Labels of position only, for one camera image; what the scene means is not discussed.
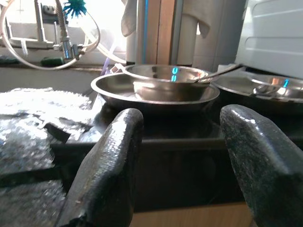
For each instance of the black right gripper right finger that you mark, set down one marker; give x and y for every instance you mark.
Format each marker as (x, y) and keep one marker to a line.
(267, 170)

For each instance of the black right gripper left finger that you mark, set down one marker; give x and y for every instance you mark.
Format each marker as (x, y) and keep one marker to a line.
(106, 177)

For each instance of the large steel plate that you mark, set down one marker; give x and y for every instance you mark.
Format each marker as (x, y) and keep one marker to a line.
(118, 94)

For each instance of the large steel bowl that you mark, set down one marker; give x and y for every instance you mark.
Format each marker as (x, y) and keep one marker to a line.
(161, 71)

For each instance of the black tape strip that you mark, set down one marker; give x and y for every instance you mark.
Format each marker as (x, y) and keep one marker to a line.
(58, 133)

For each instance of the bubble wrap sheet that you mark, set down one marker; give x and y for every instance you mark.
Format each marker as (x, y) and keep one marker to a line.
(23, 146)

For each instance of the brown wooden cabinet door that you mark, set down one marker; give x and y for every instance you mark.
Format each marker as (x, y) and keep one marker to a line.
(189, 217)

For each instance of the steel plate with cutlery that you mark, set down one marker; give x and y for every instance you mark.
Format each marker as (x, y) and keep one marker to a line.
(232, 85)

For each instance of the steel spoon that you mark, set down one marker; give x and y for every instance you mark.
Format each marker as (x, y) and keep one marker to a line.
(220, 72)

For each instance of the clear plastic tube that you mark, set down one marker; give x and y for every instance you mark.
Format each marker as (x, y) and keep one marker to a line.
(105, 66)

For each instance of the stainless steel sink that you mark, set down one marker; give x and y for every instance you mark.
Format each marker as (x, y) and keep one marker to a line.
(47, 78)

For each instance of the green sponge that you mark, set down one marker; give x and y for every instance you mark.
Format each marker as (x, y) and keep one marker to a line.
(52, 62)

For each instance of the dark sponge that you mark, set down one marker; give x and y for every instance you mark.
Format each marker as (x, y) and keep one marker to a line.
(7, 61)

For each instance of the blue bottle brush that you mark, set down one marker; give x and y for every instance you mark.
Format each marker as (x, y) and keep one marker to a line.
(74, 7)

